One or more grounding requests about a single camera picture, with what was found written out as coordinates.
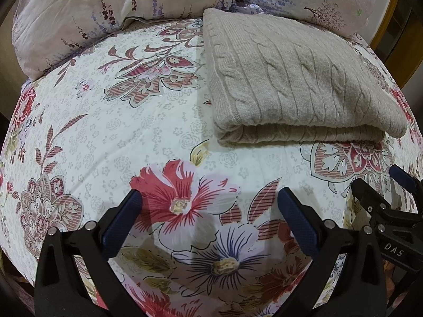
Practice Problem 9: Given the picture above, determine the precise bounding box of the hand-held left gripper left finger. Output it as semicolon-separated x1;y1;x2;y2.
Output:
35;189;143;317

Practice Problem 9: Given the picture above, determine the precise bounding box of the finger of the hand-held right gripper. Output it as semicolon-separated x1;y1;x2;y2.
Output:
351;178;390;226
389;164;423;212

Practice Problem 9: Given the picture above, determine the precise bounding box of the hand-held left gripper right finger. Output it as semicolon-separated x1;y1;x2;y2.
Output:
278;187;388;317

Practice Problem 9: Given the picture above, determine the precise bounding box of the beige cable-knit sweater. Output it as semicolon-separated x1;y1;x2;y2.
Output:
201;7;408;148

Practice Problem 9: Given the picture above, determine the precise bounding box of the floral bed sheet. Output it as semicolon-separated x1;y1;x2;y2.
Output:
0;16;423;317

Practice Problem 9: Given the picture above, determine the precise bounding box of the wooden headboard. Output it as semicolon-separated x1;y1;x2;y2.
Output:
369;0;423;88

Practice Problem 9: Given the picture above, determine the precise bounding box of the white pillow with purple sprigs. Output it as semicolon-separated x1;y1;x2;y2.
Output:
11;0;242;80

